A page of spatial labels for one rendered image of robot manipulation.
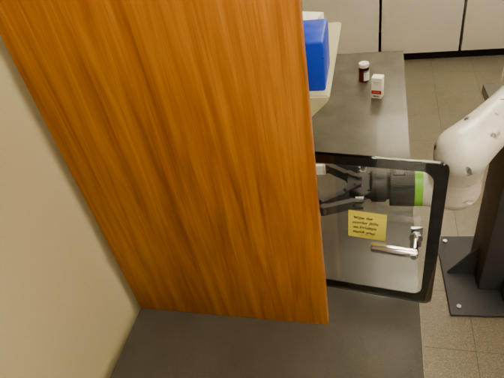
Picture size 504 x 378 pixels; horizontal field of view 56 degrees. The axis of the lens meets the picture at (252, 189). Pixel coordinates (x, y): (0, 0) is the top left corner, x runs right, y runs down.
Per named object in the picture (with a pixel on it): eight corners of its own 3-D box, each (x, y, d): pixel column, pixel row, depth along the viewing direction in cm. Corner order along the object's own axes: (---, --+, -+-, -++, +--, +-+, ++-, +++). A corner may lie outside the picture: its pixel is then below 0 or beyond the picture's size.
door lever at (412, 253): (373, 235, 98) (373, 227, 97) (422, 242, 95) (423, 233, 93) (370, 255, 95) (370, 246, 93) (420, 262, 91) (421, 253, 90)
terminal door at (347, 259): (300, 278, 118) (282, 148, 92) (430, 301, 107) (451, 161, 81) (299, 281, 117) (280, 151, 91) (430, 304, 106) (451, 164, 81)
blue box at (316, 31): (269, 93, 85) (262, 45, 79) (278, 67, 92) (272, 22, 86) (325, 91, 82) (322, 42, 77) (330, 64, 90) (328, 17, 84)
